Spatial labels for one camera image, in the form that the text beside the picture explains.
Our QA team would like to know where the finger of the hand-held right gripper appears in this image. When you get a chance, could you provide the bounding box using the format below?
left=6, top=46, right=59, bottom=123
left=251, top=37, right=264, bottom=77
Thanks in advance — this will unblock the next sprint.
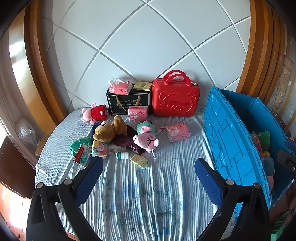
left=277, top=149, right=296, bottom=172

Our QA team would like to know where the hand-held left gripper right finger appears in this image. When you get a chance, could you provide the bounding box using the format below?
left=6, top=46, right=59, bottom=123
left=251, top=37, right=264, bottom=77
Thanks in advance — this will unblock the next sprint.
left=194, top=158, right=271, bottom=241

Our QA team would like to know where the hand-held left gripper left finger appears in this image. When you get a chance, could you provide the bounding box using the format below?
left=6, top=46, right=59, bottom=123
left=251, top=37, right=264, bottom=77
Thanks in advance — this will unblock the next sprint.
left=26, top=157, right=104, bottom=241

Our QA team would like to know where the white red green packet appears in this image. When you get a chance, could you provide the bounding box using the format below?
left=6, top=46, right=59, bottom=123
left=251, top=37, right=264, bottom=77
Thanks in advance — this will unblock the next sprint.
left=73, top=144, right=92, bottom=168

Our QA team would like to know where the colourful pad pack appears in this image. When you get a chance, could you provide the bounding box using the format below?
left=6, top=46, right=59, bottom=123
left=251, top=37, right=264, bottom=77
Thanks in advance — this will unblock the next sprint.
left=91, top=140, right=108, bottom=159

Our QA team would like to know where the white wipes packet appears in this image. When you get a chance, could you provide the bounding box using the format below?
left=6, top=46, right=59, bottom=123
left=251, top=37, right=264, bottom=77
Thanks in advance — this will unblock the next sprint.
left=107, top=144, right=127, bottom=155

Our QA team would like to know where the blue plastic crate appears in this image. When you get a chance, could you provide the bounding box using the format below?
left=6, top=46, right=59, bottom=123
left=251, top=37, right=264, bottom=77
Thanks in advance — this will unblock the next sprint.
left=202, top=86, right=289, bottom=209

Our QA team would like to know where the brown teddy bear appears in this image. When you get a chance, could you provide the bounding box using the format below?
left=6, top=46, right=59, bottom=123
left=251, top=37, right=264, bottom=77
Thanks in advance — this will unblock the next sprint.
left=92, top=115, right=128, bottom=143

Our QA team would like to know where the maroon knit hat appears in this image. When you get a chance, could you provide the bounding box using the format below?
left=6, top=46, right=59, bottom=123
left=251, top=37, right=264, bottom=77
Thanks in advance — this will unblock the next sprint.
left=109, top=124, right=151, bottom=156

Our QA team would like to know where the yellow packet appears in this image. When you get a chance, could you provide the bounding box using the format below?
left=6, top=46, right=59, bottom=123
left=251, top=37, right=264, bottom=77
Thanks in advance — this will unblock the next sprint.
left=130, top=154, right=148, bottom=168

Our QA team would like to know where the pink tissue pack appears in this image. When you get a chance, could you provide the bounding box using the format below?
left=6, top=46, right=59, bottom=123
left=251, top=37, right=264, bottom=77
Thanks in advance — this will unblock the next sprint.
left=108, top=77, right=133, bottom=95
left=128, top=106, right=149, bottom=122
left=166, top=123, right=191, bottom=142

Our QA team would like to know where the pink plush pig red outfit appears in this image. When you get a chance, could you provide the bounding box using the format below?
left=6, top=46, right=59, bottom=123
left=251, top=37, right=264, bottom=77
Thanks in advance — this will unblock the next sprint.
left=81, top=103, right=110, bottom=124

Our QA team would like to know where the pink pig plush with glasses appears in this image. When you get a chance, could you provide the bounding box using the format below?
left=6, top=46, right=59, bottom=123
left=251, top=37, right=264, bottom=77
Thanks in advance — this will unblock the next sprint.
left=133, top=133, right=160, bottom=153

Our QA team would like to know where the teal plush toy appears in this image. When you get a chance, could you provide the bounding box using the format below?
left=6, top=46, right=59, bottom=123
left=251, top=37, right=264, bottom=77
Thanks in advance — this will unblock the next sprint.
left=136, top=120, right=156, bottom=135

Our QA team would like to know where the blue plush toy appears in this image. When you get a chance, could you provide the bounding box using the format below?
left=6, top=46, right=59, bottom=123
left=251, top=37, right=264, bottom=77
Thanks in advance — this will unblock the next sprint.
left=262, top=157, right=275, bottom=176

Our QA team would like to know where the green frog plush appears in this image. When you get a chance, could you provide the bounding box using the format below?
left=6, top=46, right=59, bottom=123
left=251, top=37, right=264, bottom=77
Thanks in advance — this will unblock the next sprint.
left=251, top=130, right=271, bottom=153

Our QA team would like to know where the blue striped bed sheet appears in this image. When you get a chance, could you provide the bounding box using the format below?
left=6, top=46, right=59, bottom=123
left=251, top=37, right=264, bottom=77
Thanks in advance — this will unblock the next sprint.
left=35, top=108, right=243, bottom=241

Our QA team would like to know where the floral patterned curtain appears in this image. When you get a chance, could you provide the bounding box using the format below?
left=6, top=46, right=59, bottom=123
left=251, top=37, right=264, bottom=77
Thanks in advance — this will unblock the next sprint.
left=266, top=53, right=296, bottom=142

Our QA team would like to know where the black gift bag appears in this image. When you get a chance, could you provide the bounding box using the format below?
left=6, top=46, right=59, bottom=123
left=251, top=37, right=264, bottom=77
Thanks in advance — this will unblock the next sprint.
left=106, top=89, right=152, bottom=116

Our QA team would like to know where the dark wooden nightstand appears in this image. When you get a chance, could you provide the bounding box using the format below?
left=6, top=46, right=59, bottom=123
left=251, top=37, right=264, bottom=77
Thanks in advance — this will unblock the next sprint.
left=0, top=136, right=36, bottom=200

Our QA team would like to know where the clear plastic bag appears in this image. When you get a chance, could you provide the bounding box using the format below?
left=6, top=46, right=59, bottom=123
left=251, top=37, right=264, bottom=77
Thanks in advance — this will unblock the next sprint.
left=15, top=119, right=37, bottom=145

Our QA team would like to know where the red bear-embossed suitcase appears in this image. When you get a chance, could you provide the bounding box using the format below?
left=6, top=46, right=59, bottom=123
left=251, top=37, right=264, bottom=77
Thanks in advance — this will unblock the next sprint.
left=151, top=70, right=201, bottom=116

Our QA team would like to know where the opened pink tissue pack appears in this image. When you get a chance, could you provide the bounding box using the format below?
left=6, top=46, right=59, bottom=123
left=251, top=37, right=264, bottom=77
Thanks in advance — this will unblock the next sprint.
left=108, top=77, right=133, bottom=95

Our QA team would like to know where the wooden headboard pillar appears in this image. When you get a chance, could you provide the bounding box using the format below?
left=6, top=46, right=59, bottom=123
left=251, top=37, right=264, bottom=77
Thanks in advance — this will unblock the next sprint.
left=23, top=0, right=77, bottom=126
left=236, top=0, right=287, bottom=105

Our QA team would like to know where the olive gold box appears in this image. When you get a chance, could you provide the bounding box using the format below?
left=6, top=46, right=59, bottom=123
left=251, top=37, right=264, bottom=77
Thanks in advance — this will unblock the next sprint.
left=132, top=81, right=152, bottom=91

